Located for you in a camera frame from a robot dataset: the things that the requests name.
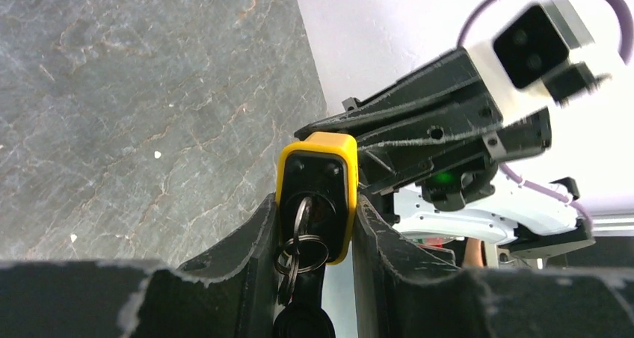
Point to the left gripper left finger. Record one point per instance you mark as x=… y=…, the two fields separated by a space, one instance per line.
x=227 y=291

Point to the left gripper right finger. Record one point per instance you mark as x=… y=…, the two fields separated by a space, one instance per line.
x=402 y=290

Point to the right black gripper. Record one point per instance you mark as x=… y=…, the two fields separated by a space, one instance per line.
x=426 y=124

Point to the yellow black padlock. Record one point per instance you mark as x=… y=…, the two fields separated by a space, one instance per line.
x=323 y=167

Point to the right aluminium frame rail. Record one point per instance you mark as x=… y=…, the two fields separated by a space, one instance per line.
x=614 y=225

